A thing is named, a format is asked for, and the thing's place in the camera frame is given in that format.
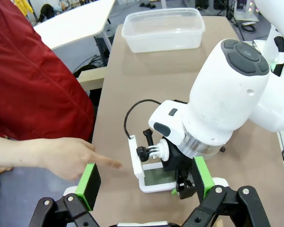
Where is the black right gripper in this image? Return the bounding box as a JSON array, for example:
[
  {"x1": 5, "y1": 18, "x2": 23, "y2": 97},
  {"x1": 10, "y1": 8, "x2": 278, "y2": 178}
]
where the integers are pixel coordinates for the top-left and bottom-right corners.
[{"x1": 161, "y1": 141, "x2": 197, "y2": 200}]

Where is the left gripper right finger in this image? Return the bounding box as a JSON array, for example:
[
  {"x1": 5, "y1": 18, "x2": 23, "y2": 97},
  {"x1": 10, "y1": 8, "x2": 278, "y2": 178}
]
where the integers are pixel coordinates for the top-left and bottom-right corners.
[{"x1": 182, "y1": 156, "x2": 271, "y2": 227}]

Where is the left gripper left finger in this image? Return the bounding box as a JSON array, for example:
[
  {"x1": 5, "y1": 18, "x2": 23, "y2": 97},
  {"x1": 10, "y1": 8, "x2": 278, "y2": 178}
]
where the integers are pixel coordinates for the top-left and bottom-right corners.
[{"x1": 35, "y1": 163, "x2": 102, "y2": 227}]

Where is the white unwrapped digital clock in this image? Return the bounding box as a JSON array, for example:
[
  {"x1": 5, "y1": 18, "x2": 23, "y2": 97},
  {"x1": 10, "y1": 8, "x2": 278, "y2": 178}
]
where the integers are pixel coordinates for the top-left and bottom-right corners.
[{"x1": 138, "y1": 162, "x2": 178, "y2": 193}]

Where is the person's right forearm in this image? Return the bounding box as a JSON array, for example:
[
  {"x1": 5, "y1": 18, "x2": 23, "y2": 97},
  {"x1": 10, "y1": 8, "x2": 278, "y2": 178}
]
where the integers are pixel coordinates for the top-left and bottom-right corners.
[{"x1": 0, "y1": 136, "x2": 44, "y2": 170}]

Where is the person's right hand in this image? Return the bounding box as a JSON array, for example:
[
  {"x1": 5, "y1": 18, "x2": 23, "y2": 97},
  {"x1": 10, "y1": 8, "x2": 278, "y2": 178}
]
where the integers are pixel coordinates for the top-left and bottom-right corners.
[{"x1": 41, "y1": 138, "x2": 123, "y2": 182}]

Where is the person in red jacket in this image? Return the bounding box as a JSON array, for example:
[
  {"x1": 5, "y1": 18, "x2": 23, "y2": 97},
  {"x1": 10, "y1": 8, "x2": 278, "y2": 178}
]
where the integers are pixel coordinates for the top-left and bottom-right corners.
[{"x1": 0, "y1": 0, "x2": 95, "y2": 171}]

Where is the clear plastic container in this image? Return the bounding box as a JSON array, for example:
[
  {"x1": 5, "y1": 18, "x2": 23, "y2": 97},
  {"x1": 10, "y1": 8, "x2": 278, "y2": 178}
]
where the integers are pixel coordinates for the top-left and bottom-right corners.
[{"x1": 121, "y1": 8, "x2": 206, "y2": 53}]

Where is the white side table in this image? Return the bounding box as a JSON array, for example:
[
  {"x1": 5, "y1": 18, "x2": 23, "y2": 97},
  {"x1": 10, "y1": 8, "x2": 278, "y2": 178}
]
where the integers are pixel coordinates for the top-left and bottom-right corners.
[{"x1": 33, "y1": 0, "x2": 116, "y2": 67}]

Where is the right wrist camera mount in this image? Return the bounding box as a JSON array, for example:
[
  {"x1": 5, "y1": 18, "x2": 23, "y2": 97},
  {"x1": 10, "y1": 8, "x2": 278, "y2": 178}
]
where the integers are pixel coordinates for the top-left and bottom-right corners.
[{"x1": 128, "y1": 129, "x2": 173, "y2": 179}]

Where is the black camera cable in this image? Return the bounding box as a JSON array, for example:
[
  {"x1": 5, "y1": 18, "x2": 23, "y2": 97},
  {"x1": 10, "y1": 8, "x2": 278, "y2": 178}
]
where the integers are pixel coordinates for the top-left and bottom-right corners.
[{"x1": 124, "y1": 99, "x2": 162, "y2": 140}]

